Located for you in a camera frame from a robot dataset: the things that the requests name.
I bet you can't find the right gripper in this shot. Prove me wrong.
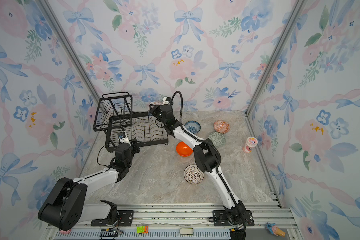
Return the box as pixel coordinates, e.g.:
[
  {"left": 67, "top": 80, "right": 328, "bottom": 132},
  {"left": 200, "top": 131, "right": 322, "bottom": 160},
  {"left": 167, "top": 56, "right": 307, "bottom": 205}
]
[{"left": 149, "top": 104, "right": 168, "bottom": 129}]

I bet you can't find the black wire dish rack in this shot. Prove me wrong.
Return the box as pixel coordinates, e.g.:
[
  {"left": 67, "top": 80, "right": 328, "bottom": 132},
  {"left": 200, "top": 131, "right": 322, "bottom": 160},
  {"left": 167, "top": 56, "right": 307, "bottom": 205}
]
[{"left": 93, "top": 92, "right": 169, "bottom": 153}]

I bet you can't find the blue triangle pattern bowl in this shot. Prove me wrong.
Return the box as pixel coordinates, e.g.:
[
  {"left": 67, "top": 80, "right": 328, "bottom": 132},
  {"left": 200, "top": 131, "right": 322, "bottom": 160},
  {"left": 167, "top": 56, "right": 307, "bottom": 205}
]
[{"left": 149, "top": 101, "right": 162, "bottom": 109}]

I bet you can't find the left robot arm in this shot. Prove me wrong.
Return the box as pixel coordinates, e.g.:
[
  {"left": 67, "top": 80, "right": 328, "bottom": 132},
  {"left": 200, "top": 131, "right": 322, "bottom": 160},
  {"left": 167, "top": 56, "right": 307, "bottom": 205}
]
[{"left": 38, "top": 143, "right": 140, "bottom": 231}]

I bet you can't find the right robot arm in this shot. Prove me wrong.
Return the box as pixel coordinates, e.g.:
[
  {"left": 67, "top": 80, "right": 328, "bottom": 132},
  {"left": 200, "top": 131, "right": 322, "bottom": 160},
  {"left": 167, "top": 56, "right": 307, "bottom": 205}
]
[{"left": 149, "top": 104, "right": 254, "bottom": 227}]

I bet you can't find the blue floral bowl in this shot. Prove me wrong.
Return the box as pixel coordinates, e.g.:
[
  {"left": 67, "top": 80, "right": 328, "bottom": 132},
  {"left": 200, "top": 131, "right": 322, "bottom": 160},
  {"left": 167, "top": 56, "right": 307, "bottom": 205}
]
[{"left": 185, "top": 121, "right": 201, "bottom": 134}]

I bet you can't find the orange plastic bowl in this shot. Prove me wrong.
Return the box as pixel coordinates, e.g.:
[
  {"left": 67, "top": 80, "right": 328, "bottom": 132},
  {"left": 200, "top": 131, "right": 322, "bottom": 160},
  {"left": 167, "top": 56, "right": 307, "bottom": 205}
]
[{"left": 176, "top": 142, "right": 193, "bottom": 157}]

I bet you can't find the red patterned bowl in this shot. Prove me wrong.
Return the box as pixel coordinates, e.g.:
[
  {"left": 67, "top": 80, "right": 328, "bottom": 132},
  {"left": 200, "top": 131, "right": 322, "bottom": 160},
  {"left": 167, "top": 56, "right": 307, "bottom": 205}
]
[{"left": 213, "top": 120, "right": 231, "bottom": 134}]

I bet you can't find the green patterned bowl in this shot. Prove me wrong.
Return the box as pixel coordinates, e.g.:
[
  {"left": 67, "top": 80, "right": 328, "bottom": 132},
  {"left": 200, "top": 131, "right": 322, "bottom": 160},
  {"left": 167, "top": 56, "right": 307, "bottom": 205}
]
[{"left": 209, "top": 132, "right": 226, "bottom": 148}]

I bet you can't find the white brown lattice bowl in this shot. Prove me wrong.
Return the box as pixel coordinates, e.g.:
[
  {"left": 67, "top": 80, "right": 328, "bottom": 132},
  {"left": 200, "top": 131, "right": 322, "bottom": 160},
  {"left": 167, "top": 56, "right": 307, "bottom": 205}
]
[{"left": 184, "top": 165, "right": 204, "bottom": 185}]

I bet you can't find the green orange small block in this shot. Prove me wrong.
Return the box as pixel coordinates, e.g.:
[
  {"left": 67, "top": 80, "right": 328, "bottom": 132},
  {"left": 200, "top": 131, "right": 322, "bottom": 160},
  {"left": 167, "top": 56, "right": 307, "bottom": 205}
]
[{"left": 137, "top": 226, "right": 149, "bottom": 234}]

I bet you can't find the pink yogurt cup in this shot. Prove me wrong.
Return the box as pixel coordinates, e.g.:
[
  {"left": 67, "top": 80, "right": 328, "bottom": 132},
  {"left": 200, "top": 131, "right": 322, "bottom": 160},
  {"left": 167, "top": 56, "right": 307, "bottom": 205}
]
[{"left": 243, "top": 137, "right": 258, "bottom": 154}]

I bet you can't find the white small eraser block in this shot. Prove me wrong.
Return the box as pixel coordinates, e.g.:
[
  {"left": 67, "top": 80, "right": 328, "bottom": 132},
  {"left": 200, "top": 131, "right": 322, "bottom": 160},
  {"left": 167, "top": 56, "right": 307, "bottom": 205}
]
[{"left": 179, "top": 228, "right": 194, "bottom": 236}]

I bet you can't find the ice cream cone toy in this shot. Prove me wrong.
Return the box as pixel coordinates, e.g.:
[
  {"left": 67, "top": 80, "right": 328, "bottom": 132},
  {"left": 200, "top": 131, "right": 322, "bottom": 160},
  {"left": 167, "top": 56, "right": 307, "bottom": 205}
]
[{"left": 266, "top": 223, "right": 286, "bottom": 238}]

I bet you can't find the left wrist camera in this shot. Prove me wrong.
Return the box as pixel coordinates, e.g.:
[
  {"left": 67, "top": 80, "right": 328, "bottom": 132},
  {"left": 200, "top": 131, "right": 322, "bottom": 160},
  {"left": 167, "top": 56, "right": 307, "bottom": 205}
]
[{"left": 117, "top": 132, "right": 131, "bottom": 146}]

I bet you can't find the aluminium corner post left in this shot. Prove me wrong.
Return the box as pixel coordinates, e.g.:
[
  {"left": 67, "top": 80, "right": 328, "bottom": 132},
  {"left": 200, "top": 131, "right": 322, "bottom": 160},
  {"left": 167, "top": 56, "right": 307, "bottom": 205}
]
[{"left": 36, "top": 0, "right": 100, "bottom": 104}]

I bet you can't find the aluminium corner post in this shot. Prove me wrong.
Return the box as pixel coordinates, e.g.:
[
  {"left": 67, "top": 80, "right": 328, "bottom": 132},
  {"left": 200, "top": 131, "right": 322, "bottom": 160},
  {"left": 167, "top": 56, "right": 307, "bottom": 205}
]
[
  {"left": 245, "top": 0, "right": 306, "bottom": 118},
  {"left": 36, "top": 0, "right": 100, "bottom": 104}
]

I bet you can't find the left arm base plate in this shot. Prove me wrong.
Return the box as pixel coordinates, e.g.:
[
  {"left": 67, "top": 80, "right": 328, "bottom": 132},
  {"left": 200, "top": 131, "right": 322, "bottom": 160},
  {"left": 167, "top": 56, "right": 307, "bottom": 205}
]
[{"left": 91, "top": 210, "right": 135, "bottom": 227}]

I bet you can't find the aluminium front rail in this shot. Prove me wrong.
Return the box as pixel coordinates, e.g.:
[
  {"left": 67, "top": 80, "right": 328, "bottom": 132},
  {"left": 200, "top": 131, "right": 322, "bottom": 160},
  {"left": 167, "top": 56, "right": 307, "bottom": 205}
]
[{"left": 42, "top": 201, "right": 303, "bottom": 240}]

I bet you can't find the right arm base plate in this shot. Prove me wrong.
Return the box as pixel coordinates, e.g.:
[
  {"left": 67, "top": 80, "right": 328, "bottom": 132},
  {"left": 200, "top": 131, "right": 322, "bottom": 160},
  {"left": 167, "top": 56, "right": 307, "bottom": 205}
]
[{"left": 208, "top": 210, "right": 255, "bottom": 227}]

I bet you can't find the aluminium corner post right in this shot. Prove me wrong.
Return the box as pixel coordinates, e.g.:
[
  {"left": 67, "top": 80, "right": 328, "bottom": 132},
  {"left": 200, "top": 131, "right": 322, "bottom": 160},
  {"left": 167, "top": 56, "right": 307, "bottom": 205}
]
[{"left": 245, "top": 0, "right": 306, "bottom": 118}]

